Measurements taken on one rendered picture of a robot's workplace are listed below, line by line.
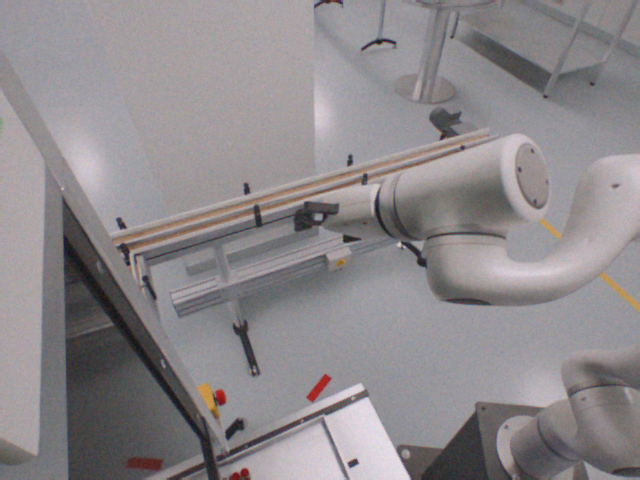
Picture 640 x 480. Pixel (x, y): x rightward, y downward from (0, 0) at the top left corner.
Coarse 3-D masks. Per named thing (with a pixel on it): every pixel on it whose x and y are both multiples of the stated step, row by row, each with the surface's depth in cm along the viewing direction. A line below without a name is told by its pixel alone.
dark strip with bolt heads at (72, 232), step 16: (64, 208) 36; (64, 224) 34; (64, 240) 34; (80, 240) 37; (80, 256) 36; (96, 256) 41; (96, 272) 39; (112, 288) 43; (112, 304) 41; (128, 304) 48; (128, 320) 46; (144, 336) 51; (144, 352) 49; (160, 368) 55; (176, 384) 63; (192, 416) 68
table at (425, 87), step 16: (400, 0) 325; (416, 0) 316; (432, 0) 312; (448, 0) 312; (464, 0) 312; (480, 0) 312; (496, 0) 318; (432, 16) 352; (448, 16) 350; (432, 32) 359; (432, 48) 369; (432, 64) 379; (400, 80) 414; (416, 80) 414; (432, 80) 392; (448, 80) 414; (416, 96) 392; (432, 96) 392; (448, 96) 392
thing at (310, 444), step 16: (320, 416) 108; (288, 432) 106; (304, 432) 109; (320, 432) 109; (256, 448) 104; (272, 448) 106; (288, 448) 106; (304, 448) 106; (320, 448) 106; (336, 448) 104; (240, 464) 103; (256, 464) 103; (272, 464) 103; (288, 464) 103; (304, 464) 103; (320, 464) 103; (336, 464) 103
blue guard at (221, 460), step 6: (210, 432) 81; (216, 438) 88; (216, 444) 85; (216, 450) 82; (216, 456) 79; (222, 456) 88; (222, 462) 85; (222, 468) 82; (228, 468) 92; (222, 474) 79; (228, 474) 88
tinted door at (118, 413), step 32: (64, 256) 34; (64, 288) 31; (96, 288) 40; (96, 320) 36; (96, 352) 34; (128, 352) 44; (96, 384) 31; (128, 384) 40; (160, 384) 54; (96, 416) 29; (128, 416) 37; (160, 416) 49; (96, 448) 28; (128, 448) 34; (160, 448) 44; (192, 448) 62
